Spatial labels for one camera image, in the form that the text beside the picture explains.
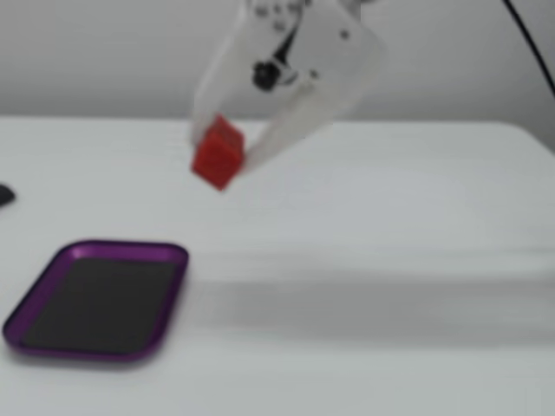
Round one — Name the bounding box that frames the purple tray with black liner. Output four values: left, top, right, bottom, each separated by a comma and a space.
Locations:
2, 238, 191, 365

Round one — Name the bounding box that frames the red perforated cube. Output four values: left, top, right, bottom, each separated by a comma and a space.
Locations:
190, 113, 246, 192

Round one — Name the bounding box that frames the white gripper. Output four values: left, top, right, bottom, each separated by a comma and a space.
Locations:
193, 0, 389, 172

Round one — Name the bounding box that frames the black cable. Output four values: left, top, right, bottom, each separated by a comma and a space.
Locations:
501, 0, 555, 99

